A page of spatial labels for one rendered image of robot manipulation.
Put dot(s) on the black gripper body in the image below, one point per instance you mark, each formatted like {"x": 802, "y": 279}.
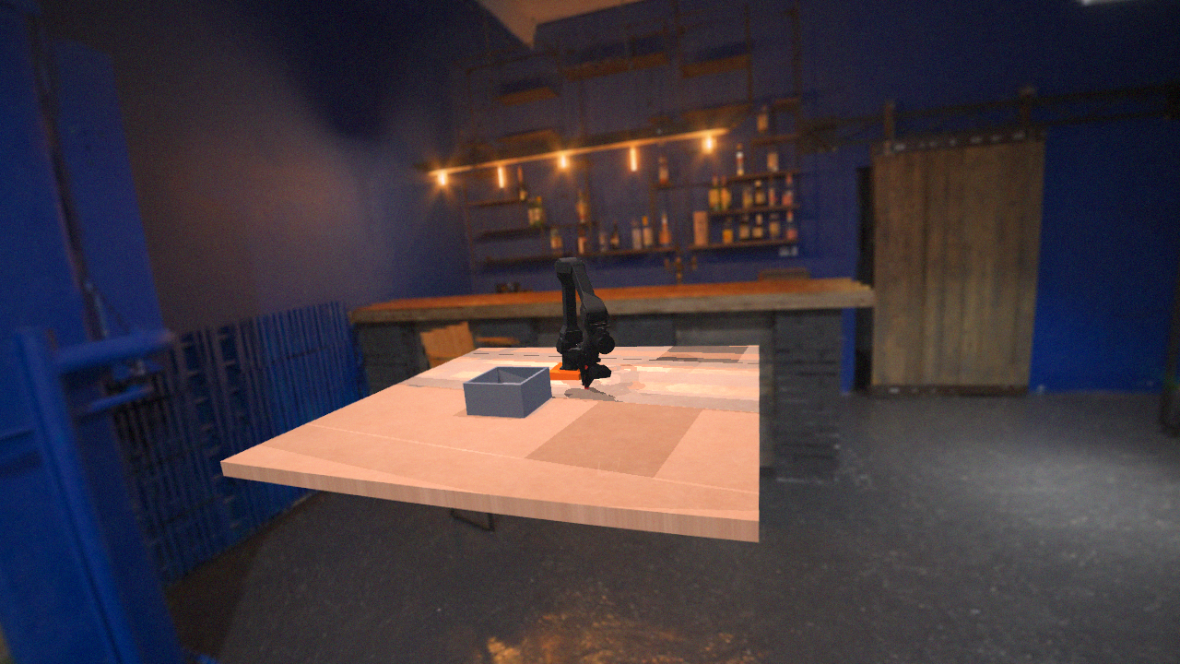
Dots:
{"x": 595, "y": 370}

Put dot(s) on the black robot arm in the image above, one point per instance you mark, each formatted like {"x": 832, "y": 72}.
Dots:
{"x": 571, "y": 273}

